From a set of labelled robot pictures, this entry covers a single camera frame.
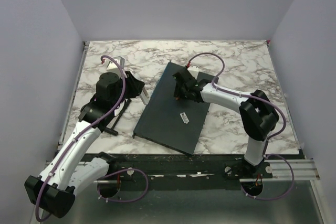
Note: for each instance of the black T-handle tool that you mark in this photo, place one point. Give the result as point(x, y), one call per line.
point(111, 130)

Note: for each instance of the dark flat metal box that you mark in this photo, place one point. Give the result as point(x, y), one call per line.
point(160, 122)

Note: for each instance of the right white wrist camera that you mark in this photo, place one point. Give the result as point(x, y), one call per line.
point(192, 71)

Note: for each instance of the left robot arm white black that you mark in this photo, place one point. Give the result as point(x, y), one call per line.
point(54, 189)

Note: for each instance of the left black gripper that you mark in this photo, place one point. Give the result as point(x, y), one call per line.
point(135, 85)

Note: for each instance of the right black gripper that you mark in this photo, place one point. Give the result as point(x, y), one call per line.
point(177, 93)

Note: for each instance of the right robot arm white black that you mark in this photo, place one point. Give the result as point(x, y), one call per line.
point(258, 116)

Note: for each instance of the white remote control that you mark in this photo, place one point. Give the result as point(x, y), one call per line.
point(144, 96)

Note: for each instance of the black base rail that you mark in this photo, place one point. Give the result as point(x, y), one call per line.
point(164, 172)

